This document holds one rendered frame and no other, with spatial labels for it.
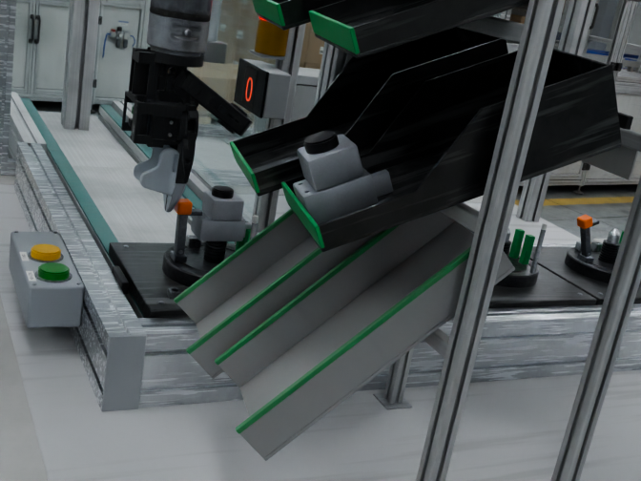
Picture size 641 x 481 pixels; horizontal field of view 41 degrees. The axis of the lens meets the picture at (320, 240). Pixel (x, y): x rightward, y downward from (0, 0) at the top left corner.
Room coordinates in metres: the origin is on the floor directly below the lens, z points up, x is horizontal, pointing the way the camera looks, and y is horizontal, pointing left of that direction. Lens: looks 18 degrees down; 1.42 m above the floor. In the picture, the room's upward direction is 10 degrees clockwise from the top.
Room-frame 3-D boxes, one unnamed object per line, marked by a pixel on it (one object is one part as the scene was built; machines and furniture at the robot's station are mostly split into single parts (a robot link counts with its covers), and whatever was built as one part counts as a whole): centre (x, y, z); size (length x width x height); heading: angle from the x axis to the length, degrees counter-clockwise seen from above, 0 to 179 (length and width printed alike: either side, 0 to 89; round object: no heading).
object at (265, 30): (1.36, 0.13, 1.28); 0.05 x 0.05 x 0.05
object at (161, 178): (1.08, 0.22, 1.11); 0.06 x 0.03 x 0.09; 118
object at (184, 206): (1.12, 0.18, 1.04); 0.04 x 0.02 x 0.08; 118
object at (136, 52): (1.09, 0.23, 1.21); 0.09 x 0.08 x 0.12; 118
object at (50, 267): (1.05, 0.34, 0.96); 0.04 x 0.04 x 0.02
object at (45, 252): (1.11, 0.37, 0.96); 0.04 x 0.04 x 0.02
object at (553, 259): (1.49, -0.51, 1.01); 0.24 x 0.24 x 0.13; 28
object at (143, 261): (1.14, 0.14, 0.96); 0.24 x 0.24 x 0.02; 28
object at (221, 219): (1.14, 0.14, 1.06); 0.08 x 0.04 x 0.07; 118
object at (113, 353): (1.31, 0.41, 0.91); 0.89 x 0.06 x 0.11; 28
